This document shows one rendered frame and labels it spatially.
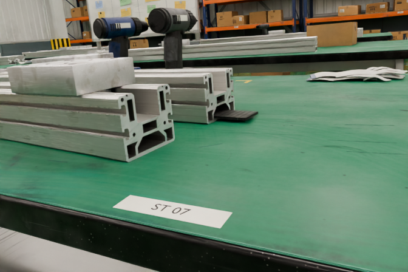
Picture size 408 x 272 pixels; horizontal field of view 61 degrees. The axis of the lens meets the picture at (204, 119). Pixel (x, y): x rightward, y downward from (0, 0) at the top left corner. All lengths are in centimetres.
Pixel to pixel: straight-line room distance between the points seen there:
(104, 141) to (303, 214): 27
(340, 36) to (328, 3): 855
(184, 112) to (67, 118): 20
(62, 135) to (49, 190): 14
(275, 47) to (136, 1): 232
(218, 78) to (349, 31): 196
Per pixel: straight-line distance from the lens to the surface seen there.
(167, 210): 32
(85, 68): 49
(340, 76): 100
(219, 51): 229
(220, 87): 65
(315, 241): 27
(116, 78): 53
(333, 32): 257
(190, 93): 60
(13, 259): 147
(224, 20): 1099
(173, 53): 87
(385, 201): 34
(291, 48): 216
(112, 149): 46
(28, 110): 60
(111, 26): 105
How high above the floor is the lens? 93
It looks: 14 degrees down
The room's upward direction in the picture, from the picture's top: 5 degrees counter-clockwise
